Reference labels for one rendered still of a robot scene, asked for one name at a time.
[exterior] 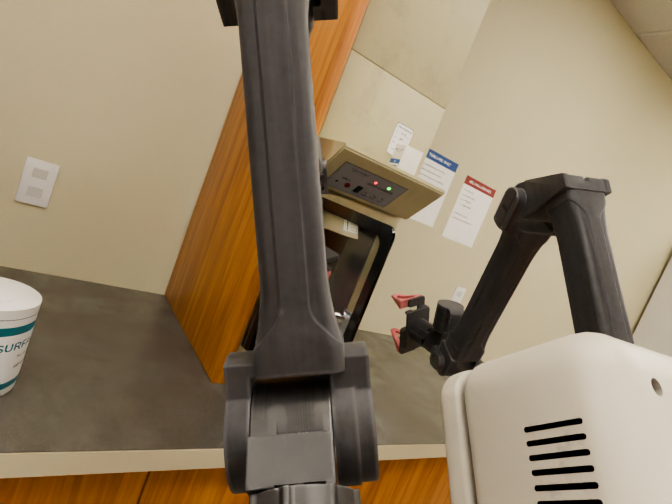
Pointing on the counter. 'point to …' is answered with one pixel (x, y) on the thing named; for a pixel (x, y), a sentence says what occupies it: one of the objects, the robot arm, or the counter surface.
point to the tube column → (420, 41)
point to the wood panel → (241, 213)
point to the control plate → (349, 173)
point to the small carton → (406, 158)
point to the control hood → (418, 196)
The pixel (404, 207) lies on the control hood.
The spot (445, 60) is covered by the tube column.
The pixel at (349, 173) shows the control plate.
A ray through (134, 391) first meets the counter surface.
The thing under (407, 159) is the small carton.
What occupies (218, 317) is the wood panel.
